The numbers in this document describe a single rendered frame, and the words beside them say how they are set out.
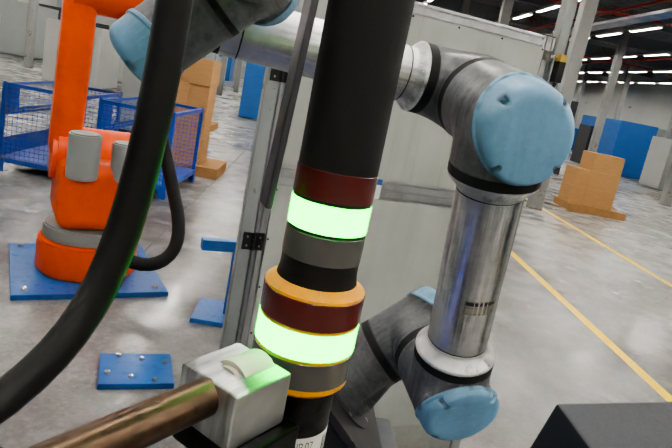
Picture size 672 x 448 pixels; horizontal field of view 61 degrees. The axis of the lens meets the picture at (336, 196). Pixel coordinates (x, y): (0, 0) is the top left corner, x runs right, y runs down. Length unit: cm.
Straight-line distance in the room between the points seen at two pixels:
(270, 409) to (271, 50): 55
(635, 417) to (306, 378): 86
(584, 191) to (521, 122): 1203
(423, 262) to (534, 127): 181
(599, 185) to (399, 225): 1060
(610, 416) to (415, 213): 148
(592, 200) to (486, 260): 1205
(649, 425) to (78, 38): 375
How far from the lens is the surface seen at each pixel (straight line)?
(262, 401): 22
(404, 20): 22
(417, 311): 97
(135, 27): 60
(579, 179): 1258
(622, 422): 103
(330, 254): 22
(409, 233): 236
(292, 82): 22
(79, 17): 411
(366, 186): 22
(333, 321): 23
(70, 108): 421
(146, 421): 20
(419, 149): 229
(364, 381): 98
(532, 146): 67
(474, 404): 87
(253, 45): 72
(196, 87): 814
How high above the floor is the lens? 166
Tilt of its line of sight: 11 degrees down
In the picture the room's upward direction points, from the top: 11 degrees clockwise
